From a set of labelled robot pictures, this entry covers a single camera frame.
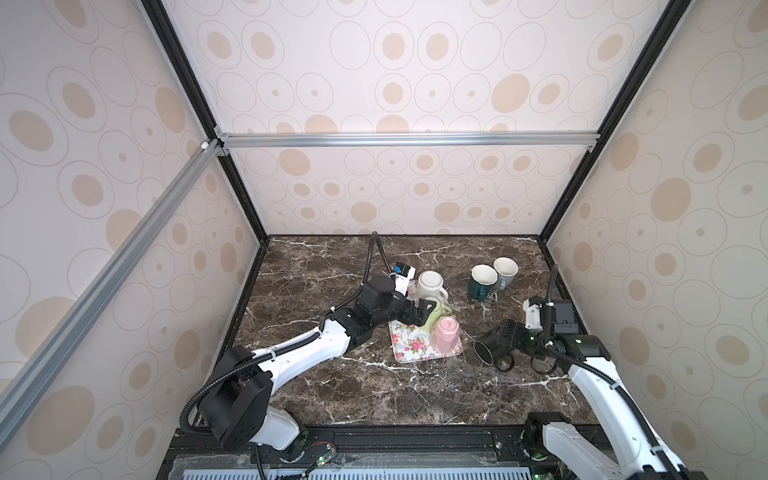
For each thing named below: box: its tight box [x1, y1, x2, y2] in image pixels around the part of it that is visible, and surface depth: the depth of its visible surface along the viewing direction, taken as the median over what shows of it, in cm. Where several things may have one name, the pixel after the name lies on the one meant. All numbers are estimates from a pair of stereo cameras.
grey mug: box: [493, 256, 519, 291], surface depth 102 cm
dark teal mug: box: [468, 264, 498, 303], surface depth 98 cm
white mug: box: [417, 270, 449, 302], surface depth 99 cm
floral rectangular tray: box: [388, 321, 463, 364], surface depth 92 cm
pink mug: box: [430, 316, 460, 355], surface depth 85 cm
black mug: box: [473, 332, 514, 372], surface depth 87 cm
